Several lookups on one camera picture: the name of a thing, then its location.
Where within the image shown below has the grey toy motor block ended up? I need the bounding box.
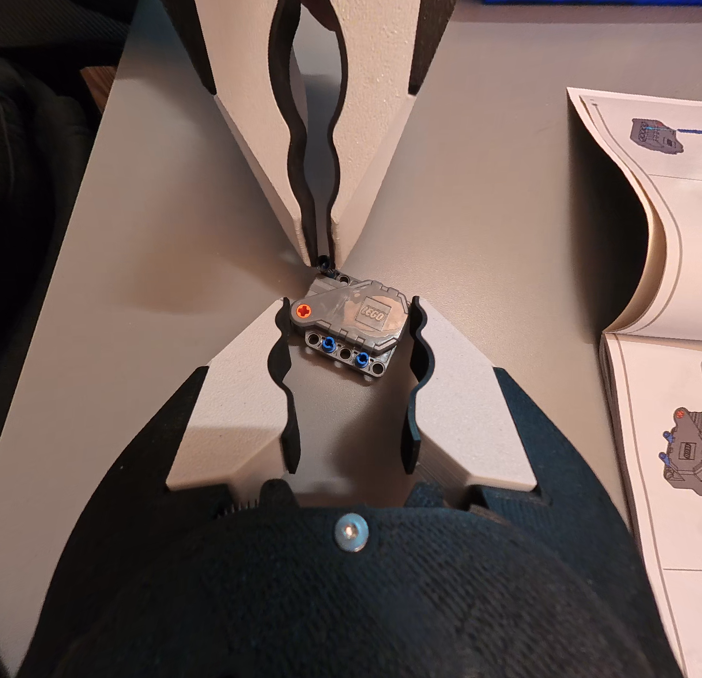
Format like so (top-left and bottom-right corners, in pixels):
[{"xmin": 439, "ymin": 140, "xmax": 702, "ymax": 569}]
[{"xmin": 290, "ymin": 269, "xmax": 413, "ymax": 382}]

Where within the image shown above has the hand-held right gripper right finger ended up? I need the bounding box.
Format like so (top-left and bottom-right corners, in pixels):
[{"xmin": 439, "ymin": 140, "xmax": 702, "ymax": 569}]
[{"xmin": 402, "ymin": 297, "xmax": 537, "ymax": 508}]

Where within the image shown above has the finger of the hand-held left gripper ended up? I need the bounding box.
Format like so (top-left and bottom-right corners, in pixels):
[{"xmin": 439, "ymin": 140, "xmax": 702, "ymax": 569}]
[
  {"xmin": 321, "ymin": 0, "xmax": 424, "ymax": 266},
  {"xmin": 188, "ymin": 0, "xmax": 324, "ymax": 266}
]

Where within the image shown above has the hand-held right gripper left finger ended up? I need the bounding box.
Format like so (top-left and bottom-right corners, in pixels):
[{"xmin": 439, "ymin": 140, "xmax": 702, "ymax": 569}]
[{"xmin": 166, "ymin": 297, "xmax": 302, "ymax": 508}]

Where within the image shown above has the person's left hand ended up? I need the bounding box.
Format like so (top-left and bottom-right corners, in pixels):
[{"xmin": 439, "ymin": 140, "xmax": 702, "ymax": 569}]
[{"xmin": 299, "ymin": 0, "xmax": 340, "ymax": 32}]

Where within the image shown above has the building instruction booklet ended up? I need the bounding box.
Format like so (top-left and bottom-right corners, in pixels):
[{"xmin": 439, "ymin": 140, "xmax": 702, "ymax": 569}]
[{"xmin": 566, "ymin": 87, "xmax": 702, "ymax": 670}]

